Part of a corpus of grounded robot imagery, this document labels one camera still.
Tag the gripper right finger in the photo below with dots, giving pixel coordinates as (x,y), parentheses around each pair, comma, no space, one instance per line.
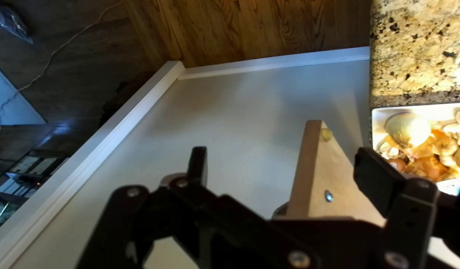
(409,216)

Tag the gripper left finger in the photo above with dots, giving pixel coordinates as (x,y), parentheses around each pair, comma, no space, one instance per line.
(121,224)

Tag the light wooden cupboard door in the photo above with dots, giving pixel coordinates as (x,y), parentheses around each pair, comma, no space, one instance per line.
(327,172)

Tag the white cupboard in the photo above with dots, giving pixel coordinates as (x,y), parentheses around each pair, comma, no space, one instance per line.
(233,123)

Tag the heap of onions and garlic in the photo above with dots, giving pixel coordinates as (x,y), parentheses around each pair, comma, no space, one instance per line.
(424,145)

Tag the white tray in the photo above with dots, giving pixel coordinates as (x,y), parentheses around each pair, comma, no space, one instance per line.
(379,116)

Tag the white flat board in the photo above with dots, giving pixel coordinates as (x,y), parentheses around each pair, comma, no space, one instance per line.
(9,101)

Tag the clear plastic bag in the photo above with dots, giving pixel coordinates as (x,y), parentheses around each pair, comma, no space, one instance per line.
(14,23)

